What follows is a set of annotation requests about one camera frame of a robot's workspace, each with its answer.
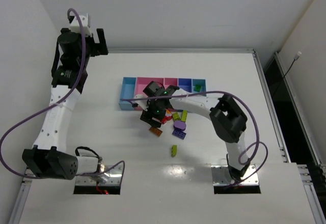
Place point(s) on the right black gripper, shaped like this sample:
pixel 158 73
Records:
pixel 149 117

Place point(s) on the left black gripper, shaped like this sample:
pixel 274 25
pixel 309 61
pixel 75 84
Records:
pixel 94 45

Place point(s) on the orange lego plate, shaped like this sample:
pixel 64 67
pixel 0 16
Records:
pixel 155 131

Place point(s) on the lime square lego brick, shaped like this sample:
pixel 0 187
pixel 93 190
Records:
pixel 176 116

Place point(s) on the lilac oval lego piece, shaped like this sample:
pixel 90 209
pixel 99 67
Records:
pixel 180 125

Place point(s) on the lime long lego brick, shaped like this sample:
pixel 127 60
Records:
pixel 184 115

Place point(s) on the lime curved lego brick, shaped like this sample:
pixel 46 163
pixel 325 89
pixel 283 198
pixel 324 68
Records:
pixel 173 150

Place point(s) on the green lego brick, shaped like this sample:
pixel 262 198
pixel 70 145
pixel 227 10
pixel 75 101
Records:
pixel 197 88

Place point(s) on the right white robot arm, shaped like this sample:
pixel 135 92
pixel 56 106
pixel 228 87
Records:
pixel 228 119

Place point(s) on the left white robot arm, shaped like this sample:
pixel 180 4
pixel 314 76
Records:
pixel 48 157

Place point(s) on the red flower lego piece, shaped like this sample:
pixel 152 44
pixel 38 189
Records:
pixel 168 115

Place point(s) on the dark purple lego plate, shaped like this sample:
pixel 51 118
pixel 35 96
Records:
pixel 178 133

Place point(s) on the left light blue bin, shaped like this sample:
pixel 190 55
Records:
pixel 127 92

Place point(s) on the light blue bin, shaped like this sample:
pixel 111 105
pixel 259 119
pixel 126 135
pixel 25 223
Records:
pixel 127 92
pixel 201 82

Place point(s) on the large pink bin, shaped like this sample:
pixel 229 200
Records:
pixel 142 82

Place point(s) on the small pink bin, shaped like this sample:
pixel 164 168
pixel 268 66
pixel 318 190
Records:
pixel 170 82

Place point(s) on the periwinkle blue bin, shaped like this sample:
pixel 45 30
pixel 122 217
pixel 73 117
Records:
pixel 185 84

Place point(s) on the right light blue bin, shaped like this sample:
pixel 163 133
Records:
pixel 201 82

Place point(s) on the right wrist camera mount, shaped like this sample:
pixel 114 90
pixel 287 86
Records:
pixel 141 103

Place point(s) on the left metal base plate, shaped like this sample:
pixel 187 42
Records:
pixel 112 178

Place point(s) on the metal base plate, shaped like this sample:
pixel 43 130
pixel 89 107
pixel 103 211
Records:
pixel 222 178
pixel 112 178

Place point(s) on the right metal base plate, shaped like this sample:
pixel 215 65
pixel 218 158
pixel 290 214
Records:
pixel 222 178

